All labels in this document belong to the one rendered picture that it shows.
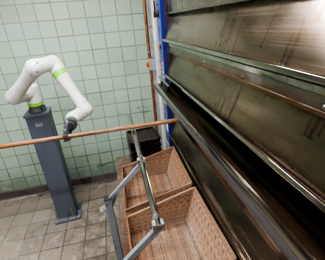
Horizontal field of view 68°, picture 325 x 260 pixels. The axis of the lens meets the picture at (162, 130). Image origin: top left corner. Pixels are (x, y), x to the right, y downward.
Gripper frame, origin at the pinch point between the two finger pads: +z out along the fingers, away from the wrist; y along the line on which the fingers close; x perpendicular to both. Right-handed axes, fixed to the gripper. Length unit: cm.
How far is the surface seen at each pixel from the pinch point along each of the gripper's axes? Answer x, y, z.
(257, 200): -68, -24, 115
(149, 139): -59, 29, -33
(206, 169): -83, 16, 44
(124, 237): -28, 61, 38
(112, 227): -23, 45, 44
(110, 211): -24, 33, 43
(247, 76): -82, -47, 82
